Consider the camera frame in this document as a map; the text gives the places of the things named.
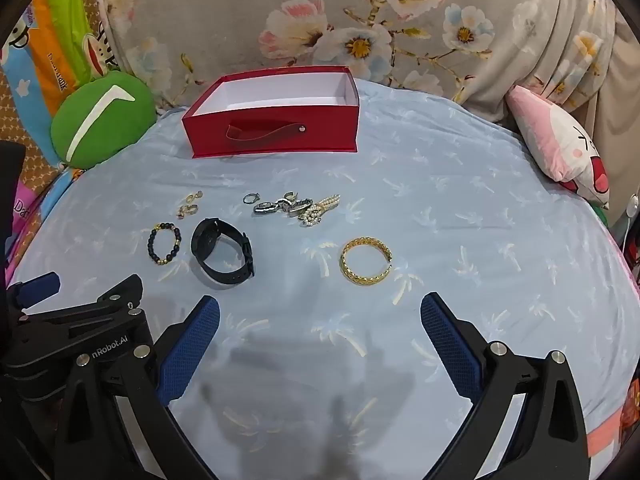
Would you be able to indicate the grey floral blanket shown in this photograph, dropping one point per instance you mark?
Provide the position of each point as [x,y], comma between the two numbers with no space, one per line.
[300,10]

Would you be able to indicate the light blue palm print sheet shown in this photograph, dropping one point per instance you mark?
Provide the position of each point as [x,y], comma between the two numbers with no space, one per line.
[350,185]

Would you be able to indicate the brown dotted cloth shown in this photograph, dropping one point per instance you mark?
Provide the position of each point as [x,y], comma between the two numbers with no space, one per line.
[35,170]

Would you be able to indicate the pink cartoon pillow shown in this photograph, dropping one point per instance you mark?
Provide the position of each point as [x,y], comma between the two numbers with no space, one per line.
[550,135]

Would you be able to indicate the plain gold hoop earring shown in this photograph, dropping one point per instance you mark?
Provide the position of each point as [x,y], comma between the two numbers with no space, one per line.
[191,207]

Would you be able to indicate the gold hoop earring heart charm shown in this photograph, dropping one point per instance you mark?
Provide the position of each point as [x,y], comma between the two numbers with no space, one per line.
[196,195]

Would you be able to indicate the white plastic object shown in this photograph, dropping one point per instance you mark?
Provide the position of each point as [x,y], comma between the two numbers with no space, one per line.
[625,217]

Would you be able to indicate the colourful cartoon blanket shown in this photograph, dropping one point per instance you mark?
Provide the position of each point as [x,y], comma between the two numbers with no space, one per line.
[65,180]

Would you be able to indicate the colourful cartoon printed cloth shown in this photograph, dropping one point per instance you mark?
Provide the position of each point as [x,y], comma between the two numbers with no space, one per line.
[55,60]

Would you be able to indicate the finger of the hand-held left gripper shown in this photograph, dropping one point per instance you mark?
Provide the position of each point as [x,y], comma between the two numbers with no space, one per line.
[122,287]
[37,285]

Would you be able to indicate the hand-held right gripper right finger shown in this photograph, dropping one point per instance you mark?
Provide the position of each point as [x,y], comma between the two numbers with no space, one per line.
[450,347]

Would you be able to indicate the black wrist watch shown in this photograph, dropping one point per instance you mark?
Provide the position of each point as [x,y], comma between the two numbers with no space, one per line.
[207,232]

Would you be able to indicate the gold earring pearl red drop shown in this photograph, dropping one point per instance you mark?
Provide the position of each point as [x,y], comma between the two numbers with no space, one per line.
[181,214]

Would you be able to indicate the green round cushion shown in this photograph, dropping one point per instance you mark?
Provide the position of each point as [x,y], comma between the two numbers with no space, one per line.
[115,110]

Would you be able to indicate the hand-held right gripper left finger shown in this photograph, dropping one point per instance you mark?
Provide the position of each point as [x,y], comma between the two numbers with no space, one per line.
[192,350]

